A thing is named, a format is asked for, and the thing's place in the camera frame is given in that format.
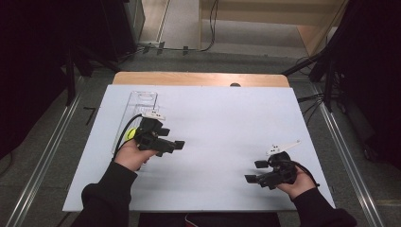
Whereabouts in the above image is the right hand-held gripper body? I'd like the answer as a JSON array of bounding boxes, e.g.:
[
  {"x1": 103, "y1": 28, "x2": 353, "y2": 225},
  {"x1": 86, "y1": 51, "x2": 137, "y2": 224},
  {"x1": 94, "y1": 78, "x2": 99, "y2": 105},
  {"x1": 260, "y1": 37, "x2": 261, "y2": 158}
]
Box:
[{"x1": 255, "y1": 139, "x2": 302, "y2": 190}]

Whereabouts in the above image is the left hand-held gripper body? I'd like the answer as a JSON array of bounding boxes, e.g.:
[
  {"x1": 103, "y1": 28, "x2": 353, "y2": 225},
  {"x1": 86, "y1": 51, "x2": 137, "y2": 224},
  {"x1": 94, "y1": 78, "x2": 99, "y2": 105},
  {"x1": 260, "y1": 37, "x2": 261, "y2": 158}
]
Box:
[{"x1": 134, "y1": 111, "x2": 176, "y2": 158}]

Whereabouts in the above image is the clear plastic tray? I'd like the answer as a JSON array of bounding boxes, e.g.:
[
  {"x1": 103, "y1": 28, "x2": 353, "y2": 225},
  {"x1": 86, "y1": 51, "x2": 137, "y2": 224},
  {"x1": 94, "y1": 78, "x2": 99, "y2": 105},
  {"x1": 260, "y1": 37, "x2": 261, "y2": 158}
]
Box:
[{"x1": 112, "y1": 90, "x2": 159, "y2": 166}]

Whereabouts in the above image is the person's right hand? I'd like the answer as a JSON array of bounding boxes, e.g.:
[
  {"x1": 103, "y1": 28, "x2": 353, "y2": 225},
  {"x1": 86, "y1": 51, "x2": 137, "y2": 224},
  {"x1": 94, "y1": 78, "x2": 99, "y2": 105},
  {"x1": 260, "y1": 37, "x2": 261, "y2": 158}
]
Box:
[{"x1": 277, "y1": 166, "x2": 318, "y2": 201}]

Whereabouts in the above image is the person's left hand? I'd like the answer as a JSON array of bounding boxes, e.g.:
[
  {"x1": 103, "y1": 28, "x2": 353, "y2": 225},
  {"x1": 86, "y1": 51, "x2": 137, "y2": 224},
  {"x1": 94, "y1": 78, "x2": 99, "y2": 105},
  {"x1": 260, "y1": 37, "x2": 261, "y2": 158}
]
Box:
[{"x1": 113, "y1": 137, "x2": 159, "y2": 173}]

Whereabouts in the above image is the white board sheet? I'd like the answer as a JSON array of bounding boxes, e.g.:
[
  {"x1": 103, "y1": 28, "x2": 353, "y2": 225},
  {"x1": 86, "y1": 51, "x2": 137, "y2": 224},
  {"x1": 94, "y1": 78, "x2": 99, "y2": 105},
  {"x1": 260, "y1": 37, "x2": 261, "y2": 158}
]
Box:
[{"x1": 61, "y1": 84, "x2": 336, "y2": 213}]

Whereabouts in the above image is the person's dark clothing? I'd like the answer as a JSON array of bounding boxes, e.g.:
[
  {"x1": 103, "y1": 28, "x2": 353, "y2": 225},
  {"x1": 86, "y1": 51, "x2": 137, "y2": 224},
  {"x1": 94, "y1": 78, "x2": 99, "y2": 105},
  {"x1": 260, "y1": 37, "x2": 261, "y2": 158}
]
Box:
[{"x1": 137, "y1": 212, "x2": 282, "y2": 227}]

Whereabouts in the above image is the wooden table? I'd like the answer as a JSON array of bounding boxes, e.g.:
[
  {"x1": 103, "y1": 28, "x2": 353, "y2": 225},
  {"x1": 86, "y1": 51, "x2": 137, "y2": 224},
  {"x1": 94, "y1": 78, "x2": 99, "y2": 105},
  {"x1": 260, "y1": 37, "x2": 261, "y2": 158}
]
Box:
[{"x1": 112, "y1": 71, "x2": 290, "y2": 88}]

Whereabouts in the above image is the black tripod stand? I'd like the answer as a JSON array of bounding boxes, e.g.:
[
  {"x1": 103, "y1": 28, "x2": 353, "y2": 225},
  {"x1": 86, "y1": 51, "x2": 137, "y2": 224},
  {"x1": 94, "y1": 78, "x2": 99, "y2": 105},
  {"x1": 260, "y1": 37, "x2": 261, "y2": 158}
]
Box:
[
  {"x1": 282, "y1": 46, "x2": 337, "y2": 113},
  {"x1": 62, "y1": 44, "x2": 122, "y2": 107}
]

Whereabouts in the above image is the grey cabinet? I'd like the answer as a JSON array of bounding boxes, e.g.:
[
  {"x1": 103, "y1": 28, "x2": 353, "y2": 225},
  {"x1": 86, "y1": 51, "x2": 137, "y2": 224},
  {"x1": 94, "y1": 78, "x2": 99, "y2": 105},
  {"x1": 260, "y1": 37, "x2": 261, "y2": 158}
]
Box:
[{"x1": 124, "y1": 0, "x2": 147, "y2": 45}]

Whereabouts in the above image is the black curtain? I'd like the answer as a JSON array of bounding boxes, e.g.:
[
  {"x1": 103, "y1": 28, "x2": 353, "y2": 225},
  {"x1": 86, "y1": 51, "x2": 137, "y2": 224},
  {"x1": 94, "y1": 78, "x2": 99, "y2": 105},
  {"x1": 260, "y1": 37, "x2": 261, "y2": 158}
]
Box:
[
  {"x1": 0, "y1": 0, "x2": 140, "y2": 160},
  {"x1": 324, "y1": 0, "x2": 401, "y2": 171}
]

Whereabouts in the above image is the light wooden cabinet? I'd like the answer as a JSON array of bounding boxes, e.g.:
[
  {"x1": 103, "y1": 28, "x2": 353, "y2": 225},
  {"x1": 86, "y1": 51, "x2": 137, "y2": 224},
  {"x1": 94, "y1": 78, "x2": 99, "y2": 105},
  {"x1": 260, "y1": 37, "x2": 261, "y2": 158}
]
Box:
[{"x1": 198, "y1": 0, "x2": 349, "y2": 57}]

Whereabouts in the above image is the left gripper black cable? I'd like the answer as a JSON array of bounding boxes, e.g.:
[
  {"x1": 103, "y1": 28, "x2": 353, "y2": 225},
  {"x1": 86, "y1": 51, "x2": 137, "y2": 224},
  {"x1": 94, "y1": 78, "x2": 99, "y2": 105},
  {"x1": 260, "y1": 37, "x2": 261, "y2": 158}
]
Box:
[{"x1": 113, "y1": 113, "x2": 144, "y2": 159}]

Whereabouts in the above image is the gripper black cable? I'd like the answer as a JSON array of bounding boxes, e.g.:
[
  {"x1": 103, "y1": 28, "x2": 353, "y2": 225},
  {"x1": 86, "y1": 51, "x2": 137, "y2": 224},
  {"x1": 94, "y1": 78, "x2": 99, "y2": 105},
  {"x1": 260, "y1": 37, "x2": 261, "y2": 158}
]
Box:
[
  {"x1": 113, "y1": 113, "x2": 144, "y2": 159},
  {"x1": 285, "y1": 160, "x2": 322, "y2": 188}
]

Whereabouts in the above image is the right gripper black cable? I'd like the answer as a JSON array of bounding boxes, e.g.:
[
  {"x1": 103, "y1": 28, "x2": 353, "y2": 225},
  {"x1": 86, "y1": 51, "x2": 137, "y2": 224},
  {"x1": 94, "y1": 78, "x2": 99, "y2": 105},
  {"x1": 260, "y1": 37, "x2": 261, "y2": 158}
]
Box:
[{"x1": 285, "y1": 160, "x2": 322, "y2": 188}]

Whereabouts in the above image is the metal floor rail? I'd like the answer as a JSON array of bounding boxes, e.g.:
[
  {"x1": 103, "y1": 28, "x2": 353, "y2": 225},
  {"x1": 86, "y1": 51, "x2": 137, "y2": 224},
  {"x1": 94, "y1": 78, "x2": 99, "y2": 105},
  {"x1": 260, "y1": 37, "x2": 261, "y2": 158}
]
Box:
[
  {"x1": 5, "y1": 77, "x2": 85, "y2": 227},
  {"x1": 310, "y1": 83, "x2": 386, "y2": 227}
]

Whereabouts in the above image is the bundle of black cables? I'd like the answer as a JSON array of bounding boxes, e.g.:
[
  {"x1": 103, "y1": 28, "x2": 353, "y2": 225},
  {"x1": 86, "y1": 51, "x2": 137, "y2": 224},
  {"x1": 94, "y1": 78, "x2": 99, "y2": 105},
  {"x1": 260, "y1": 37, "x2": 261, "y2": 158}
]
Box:
[{"x1": 297, "y1": 92, "x2": 326, "y2": 125}]

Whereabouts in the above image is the black floor cable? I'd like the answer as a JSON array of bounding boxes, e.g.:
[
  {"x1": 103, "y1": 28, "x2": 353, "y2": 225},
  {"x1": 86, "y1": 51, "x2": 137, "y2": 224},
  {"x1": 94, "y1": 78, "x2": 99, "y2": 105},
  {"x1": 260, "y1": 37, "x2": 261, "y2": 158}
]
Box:
[{"x1": 135, "y1": 0, "x2": 220, "y2": 54}]

